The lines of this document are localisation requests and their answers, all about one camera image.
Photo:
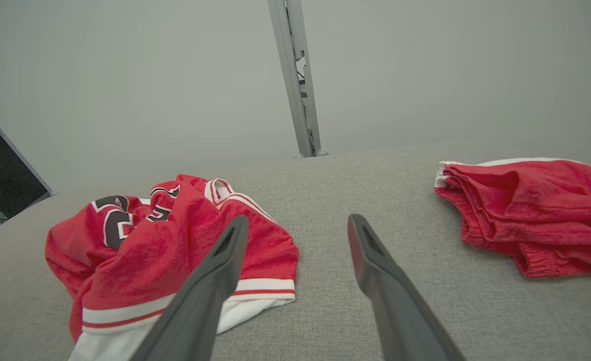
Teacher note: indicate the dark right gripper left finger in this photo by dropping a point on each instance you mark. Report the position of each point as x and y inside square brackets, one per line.
[200, 301]

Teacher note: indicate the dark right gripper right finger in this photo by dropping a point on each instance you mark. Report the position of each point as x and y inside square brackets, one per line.
[400, 311]

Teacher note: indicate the red white Bulls jersey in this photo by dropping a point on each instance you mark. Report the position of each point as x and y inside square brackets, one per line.
[155, 260]

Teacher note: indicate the red white Bulls shorts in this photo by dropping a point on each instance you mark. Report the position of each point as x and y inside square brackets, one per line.
[541, 215]

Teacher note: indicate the grey metal partition post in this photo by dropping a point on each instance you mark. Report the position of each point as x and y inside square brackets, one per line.
[298, 80]

